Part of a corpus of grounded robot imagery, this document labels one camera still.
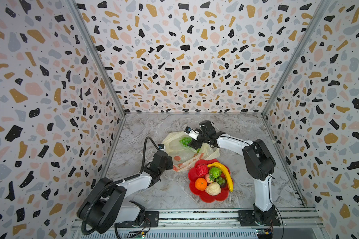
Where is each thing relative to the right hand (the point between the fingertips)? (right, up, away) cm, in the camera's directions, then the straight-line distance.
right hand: (191, 138), depth 97 cm
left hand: (-12, -11, -6) cm, 18 cm away
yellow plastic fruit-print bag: (-4, -12, 0) cm, 13 cm away
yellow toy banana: (+20, -18, -12) cm, 29 cm away
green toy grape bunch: (-4, -2, +3) cm, 5 cm away
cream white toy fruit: (+12, -25, -19) cm, 34 cm away
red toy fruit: (+6, -17, -13) cm, 22 cm away
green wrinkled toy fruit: (+13, -19, -13) cm, 27 cm away
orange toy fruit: (+5, -24, -16) cm, 29 cm away
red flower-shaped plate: (+1, -22, -10) cm, 24 cm away
